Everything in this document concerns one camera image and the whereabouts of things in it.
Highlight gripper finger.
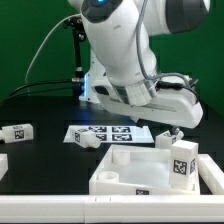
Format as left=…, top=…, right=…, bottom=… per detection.
left=171, top=126, right=181, bottom=135
left=136, top=118, right=148, bottom=128

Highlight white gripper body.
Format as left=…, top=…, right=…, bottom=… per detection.
left=92, top=77, right=203, bottom=129

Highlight white square table top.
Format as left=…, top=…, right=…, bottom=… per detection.
left=89, top=145, right=200, bottom=195

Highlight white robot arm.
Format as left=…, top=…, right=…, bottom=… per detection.
left=67, top=0, right=210, bottom=128

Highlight white left obstacle block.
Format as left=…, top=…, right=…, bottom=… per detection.
left=0, top=154, right=8, bottom=181

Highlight white marker base plate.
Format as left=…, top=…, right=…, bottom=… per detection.
left=64, top=125, right=154, bottom=143

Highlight grey braided arm hose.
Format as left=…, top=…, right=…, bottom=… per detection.
left=134, top=0, right=201, bottom=101

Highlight white right obstacle rail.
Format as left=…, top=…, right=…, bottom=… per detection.
left=198, top=154, right=224, bottom=195

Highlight white obstacle rail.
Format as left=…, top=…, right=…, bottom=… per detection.
left=198, top=154, right=224, bottom=195
left=0, top=195, right=224, bottom=223

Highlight black camera stand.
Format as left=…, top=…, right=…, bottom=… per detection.
left=63, top=14, right=87, bottom=95

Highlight white front obstacle rail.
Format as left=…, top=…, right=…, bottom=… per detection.
left=0, top=195, right=224, bottom=223

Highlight grey cable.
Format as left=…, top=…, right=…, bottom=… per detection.
left=24, top=14, right=78, bottom=94

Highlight black cables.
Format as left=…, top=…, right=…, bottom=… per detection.
left=0, top=79, right=84, bottom=107

